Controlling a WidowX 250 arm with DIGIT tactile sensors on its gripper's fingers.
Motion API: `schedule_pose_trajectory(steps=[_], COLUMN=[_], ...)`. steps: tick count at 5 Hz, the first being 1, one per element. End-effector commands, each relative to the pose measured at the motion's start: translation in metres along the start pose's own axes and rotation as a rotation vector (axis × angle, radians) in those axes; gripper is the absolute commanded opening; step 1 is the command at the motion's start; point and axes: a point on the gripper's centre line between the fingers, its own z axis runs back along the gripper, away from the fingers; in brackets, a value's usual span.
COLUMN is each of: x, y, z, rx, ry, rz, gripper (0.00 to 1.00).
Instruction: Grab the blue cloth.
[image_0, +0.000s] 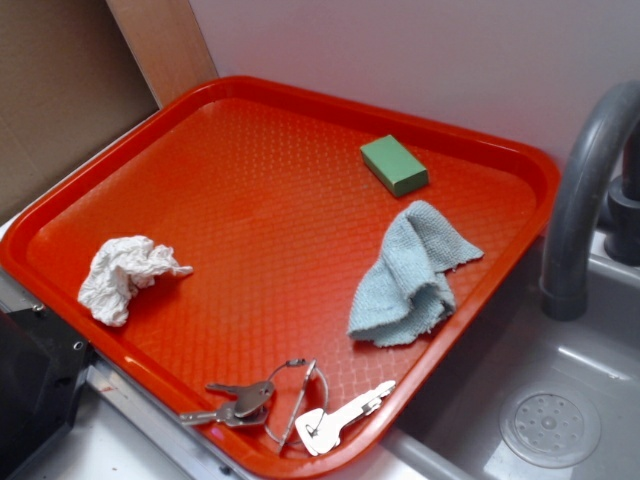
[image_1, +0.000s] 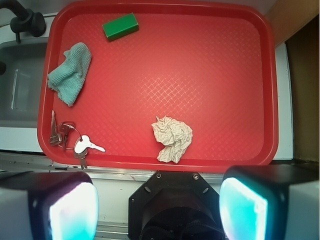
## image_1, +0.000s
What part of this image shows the black faucet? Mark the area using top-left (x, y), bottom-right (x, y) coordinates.
top-left (0, 0), bottom-right (47, 44)

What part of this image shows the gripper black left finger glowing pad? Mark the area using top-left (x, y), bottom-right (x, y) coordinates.
top-left (0, 171), bottom-right (99, 240)

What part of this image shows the crumpled white paper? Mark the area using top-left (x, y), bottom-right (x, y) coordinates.
top-left (151, 116), bottom-right (193, 164)

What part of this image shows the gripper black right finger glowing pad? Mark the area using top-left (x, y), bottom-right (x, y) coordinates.
top-left (219, 164), bottom-right (320, 240)

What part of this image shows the black octagonal mount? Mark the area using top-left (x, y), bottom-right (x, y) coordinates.
top-left (128, 171), bottom-right (226, 240)

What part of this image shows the red plastic tray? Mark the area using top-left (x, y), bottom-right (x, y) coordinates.
top-left (37, 0), bottom-right (279, 173)

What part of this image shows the light blue cloth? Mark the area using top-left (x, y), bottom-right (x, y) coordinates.
top-left (47, 42), bottom-right (92, 107)

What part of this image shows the bunch of silver keys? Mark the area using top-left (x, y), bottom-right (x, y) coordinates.
top-left (48, 110), bottom-right (106, 171)

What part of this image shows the grey sink basin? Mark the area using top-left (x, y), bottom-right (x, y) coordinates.
top-left (0, 38), bottom-right (48, 128)

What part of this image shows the green rectangular block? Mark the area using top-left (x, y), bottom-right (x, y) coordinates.
top-left (102, 13), bottom-right (140, 42)

